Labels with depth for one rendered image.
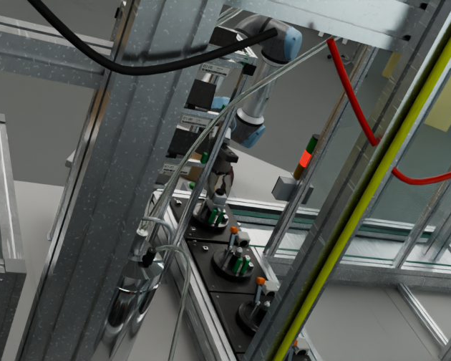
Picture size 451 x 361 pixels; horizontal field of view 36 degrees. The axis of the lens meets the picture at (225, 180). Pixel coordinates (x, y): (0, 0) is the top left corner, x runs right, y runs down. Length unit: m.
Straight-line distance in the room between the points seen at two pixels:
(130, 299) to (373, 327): 1.36
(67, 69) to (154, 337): 1.33
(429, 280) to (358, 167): 1.93
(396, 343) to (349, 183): 1.58
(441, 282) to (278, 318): 1.87
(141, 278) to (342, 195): 0.47
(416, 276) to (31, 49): 2.25
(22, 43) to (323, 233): 0.51
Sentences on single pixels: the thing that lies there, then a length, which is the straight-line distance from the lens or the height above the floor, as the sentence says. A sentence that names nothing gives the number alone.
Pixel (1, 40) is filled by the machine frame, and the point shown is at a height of 1.90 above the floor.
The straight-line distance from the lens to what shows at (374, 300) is 2.69.
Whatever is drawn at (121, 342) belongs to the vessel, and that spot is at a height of 1.25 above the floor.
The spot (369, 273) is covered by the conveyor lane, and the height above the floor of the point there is 0.93.
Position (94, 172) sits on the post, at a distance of 0.84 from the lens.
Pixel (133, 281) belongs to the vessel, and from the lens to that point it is 1.31.
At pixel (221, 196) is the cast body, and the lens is 2.36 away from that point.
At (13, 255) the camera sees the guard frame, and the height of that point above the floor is 1.55.
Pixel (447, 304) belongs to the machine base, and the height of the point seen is 0.86.
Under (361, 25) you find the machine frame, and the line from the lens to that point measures 0.93.
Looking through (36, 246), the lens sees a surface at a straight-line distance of 2.22.
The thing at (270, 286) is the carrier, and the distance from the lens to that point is 2.21.
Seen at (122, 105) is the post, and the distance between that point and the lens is 0.80.
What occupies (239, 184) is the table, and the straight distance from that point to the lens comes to 2.98.
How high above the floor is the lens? 2.20
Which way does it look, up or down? 27 degrees down
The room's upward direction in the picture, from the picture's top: 24 degrees clockwise
